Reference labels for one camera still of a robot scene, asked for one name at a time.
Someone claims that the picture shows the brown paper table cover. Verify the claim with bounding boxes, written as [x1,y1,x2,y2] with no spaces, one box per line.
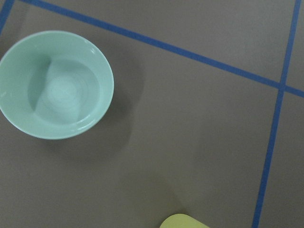
[0,0,304,228]

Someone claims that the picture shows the yellow plastic cup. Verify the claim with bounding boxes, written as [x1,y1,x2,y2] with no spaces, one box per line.
[160,214,209,228]

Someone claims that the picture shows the mint green bowl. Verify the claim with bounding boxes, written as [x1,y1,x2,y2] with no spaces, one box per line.
[0,30,114,140]

